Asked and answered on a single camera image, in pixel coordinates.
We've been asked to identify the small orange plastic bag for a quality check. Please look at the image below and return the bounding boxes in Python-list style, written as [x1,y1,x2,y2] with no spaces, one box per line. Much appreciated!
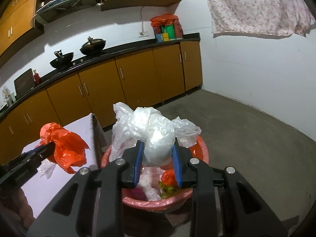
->
[36,122,89,174]

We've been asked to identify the green paw-print plastic bag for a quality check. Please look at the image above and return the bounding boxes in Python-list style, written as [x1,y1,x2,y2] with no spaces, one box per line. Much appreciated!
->
[158,181,190,199]

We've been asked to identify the large orange plastic bag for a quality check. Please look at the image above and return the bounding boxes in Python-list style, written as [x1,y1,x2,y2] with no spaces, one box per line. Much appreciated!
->
[161,169,178,188]

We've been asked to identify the clear plastic bag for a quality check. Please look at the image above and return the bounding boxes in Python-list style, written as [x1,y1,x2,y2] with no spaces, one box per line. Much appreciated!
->
[137,167,165,201]
[38,158,56,180]

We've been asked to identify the white plastic bag ball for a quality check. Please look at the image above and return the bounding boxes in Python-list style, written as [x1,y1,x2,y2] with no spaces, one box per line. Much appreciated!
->
[109,102,201,167]

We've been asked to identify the magenta plastic bag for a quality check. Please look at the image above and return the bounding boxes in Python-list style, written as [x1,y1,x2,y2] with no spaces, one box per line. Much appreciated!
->
[130,187,147,201]

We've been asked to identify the red plastic trash basket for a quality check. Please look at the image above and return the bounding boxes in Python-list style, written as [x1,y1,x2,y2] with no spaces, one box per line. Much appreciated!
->
[100,135,210,213]

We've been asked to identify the brown lower kitchen cabinets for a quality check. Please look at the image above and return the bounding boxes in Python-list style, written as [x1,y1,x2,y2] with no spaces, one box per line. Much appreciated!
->
[1,37,202,164]

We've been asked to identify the brown kitchen cabinets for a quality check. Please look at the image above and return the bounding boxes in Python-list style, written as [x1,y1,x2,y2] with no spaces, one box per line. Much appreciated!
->
[1,0,181,65]
[1,37,202,164]

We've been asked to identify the brown upper kitchen cabinets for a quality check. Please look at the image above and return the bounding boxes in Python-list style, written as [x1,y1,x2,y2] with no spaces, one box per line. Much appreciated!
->
[1,0,181,65]

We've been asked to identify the person's left hand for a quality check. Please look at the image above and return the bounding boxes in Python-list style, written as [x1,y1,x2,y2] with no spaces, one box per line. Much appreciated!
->
[1,188,35,229]

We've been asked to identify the glass jar on counter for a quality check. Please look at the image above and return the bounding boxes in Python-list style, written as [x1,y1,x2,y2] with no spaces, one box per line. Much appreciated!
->
[2,86,16,107]

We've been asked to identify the dark cutting board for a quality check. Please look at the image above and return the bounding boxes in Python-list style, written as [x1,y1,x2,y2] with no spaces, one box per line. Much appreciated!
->
[14,69,35,99]

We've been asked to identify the red bottle on counter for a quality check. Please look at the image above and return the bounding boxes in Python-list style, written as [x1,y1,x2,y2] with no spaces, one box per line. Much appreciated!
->
[33,69,41,86]

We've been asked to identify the black wok left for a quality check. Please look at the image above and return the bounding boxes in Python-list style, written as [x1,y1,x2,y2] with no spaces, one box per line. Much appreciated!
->
[50,50,74,71]

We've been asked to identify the black wok with lid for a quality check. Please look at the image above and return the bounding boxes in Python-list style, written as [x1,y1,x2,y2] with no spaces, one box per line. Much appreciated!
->
[80,36,106,56]

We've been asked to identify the colourful boxes on counter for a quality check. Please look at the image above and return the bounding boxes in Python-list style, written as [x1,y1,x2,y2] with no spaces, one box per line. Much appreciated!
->
[153,20,183,42]

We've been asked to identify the steel range hood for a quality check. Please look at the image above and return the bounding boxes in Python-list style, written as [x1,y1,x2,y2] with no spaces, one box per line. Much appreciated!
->
[33,0,104,25]

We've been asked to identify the orange bag on counter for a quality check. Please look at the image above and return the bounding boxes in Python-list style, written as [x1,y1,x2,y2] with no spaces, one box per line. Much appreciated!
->
[150,13,178,27]

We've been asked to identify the floral curtain cloth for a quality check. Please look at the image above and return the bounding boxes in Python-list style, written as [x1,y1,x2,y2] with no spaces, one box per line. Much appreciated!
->
[207,0,315,38]

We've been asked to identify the wall power socket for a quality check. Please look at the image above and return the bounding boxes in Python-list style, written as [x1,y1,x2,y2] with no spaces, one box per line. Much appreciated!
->
[138,31,149,38]

